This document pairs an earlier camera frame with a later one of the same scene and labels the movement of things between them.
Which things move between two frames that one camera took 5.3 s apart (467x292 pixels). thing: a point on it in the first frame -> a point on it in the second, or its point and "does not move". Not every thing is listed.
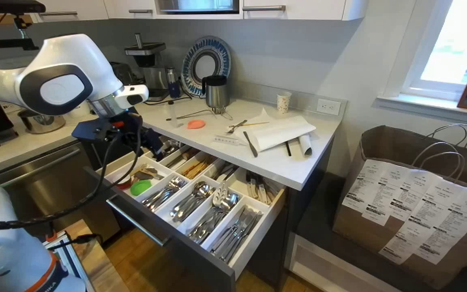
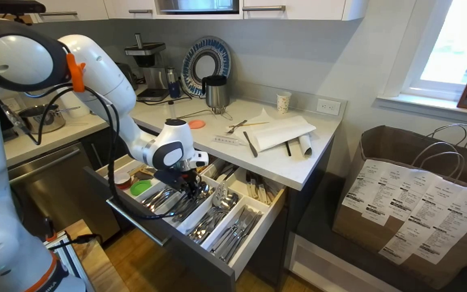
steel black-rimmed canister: (216, 91) does not move
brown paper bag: (421, 204) does not move
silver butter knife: (250, 144) does not move
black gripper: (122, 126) -> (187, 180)
